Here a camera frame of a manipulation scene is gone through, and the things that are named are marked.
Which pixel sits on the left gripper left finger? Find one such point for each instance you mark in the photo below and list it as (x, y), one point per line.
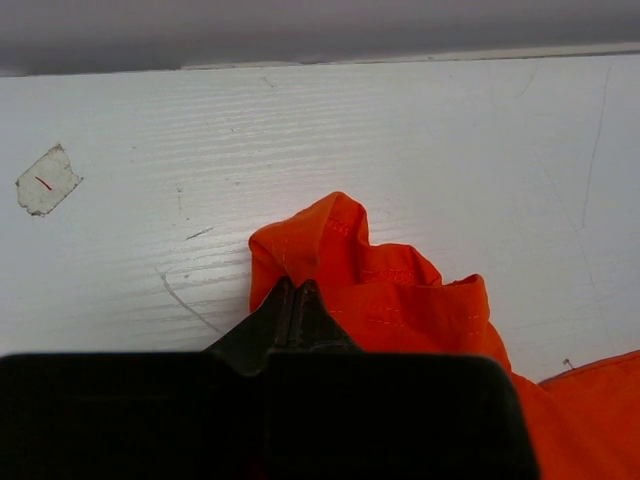
(137, 415)

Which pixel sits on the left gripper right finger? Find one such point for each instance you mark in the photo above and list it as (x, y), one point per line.
(334, 411)

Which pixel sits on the orange t shirt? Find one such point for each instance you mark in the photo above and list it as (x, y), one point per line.
(584, 423)

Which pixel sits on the torn white tape sticker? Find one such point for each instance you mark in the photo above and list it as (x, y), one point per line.
(44, 185)

